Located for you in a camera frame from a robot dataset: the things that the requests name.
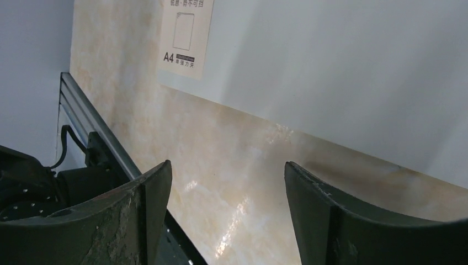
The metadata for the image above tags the aluminium frame rail front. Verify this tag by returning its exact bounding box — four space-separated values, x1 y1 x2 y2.
60 72 141 179

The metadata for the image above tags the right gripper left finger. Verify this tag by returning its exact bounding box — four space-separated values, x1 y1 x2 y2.
1 160 172 264

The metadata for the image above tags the grey black file folder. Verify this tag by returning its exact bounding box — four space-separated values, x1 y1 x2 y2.
158 1 467 187

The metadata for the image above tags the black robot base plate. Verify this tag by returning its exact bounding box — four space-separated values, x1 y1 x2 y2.
0 125 209 265

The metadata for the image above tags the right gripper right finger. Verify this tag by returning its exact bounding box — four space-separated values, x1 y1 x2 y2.
284 162 467 264

